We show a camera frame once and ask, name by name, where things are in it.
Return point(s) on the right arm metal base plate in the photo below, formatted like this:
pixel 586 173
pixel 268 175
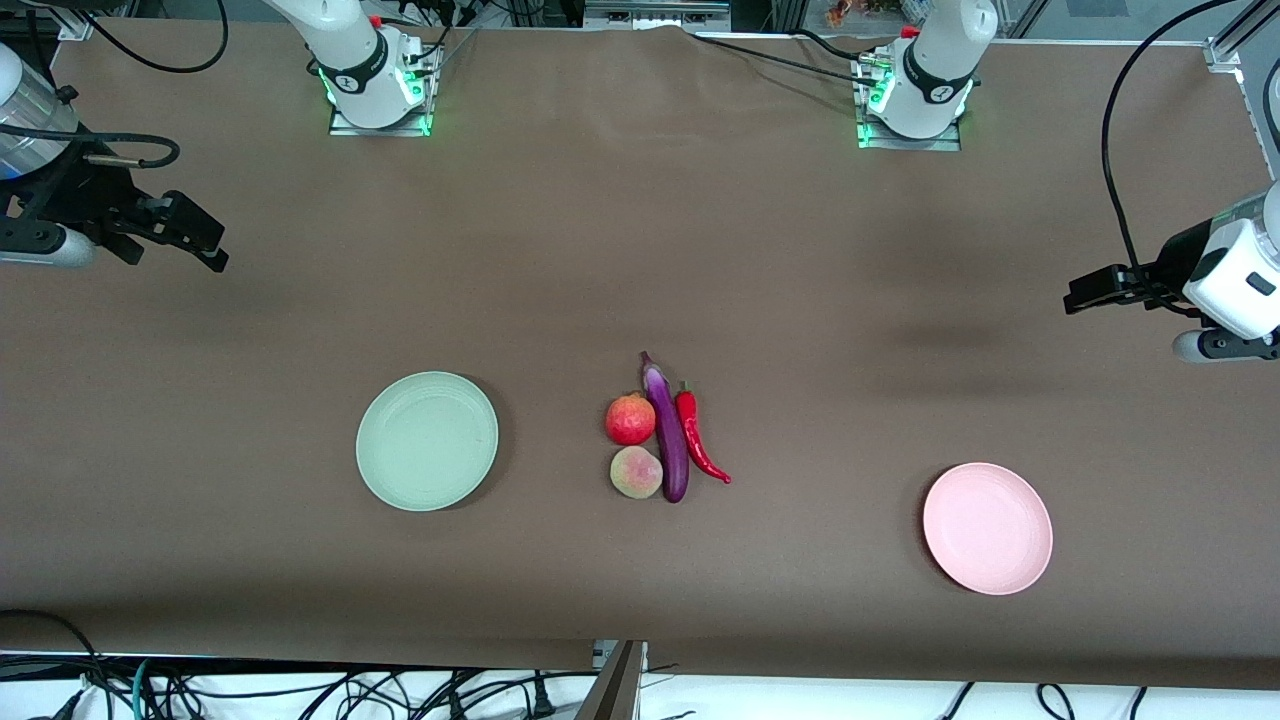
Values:
pixel 400 130

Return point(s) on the aluminium frame profile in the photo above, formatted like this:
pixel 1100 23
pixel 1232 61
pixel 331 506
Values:
pixel 1225 50

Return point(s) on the brown table cover cloth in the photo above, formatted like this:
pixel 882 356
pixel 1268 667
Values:
pixel 640 250

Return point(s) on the pale pink peach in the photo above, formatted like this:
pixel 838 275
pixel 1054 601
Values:
pixel 635 472

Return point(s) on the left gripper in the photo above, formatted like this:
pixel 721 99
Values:
pixel 1172 254

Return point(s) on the black power plug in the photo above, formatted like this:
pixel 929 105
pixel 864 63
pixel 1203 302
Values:
pixel 542 705

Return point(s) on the red chili pepper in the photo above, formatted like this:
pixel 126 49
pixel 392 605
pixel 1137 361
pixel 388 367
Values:
pixel 688 420

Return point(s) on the grey metal device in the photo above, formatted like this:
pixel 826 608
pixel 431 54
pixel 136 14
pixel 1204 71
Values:
pixel 655 15

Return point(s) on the silver corner bracket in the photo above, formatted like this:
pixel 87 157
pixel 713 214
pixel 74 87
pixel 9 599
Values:
pixel 75 28

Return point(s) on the long purple eggplant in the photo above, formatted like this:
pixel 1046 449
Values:
pixel 668 430

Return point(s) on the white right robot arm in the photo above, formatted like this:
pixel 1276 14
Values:
pixel 345 50

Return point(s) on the green round plate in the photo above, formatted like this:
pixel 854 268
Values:
pixel 425 440

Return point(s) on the red pomegranate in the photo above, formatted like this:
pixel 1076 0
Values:
pixel 630 420

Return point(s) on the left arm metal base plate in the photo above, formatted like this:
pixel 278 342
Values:
pixel 940 145

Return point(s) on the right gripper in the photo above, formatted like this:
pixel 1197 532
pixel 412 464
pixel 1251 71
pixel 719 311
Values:
pixel 72 196

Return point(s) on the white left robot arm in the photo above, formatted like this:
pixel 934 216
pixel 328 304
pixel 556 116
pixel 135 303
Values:
pixel 940 60

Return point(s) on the grey metal post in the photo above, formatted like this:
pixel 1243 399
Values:
pixel 620 690

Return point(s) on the pink round plate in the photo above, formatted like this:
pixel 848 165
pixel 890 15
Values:
pixel 985 530

